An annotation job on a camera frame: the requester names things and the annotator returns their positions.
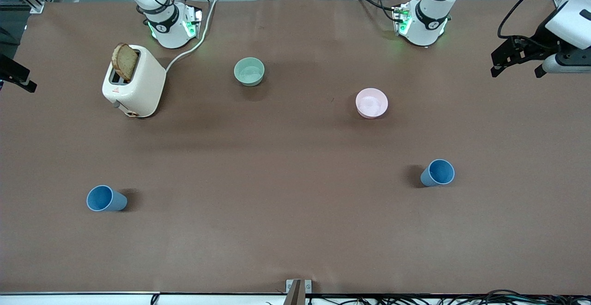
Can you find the cream white toaster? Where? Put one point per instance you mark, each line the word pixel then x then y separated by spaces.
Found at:
pixel 138 88

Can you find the brown bread slice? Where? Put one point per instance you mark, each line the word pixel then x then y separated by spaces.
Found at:
pixel 124 61

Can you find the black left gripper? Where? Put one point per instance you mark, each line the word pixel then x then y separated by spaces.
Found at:
pixel 541 41

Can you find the pink bowl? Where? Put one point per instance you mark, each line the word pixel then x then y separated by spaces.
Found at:
pixel 371 103

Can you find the grey metal table bracket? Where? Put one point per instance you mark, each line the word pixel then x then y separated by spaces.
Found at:
pixel 298 291

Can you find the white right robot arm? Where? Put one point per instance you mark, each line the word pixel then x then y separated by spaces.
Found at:
pixel 168 28

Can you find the green bowl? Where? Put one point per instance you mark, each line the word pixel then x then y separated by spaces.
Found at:
pixel 249 71

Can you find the blue plastic cup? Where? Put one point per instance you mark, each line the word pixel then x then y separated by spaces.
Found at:
pixel 438 172
pixel 104 199

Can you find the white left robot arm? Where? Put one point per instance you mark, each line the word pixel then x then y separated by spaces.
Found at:
pixel 429 21

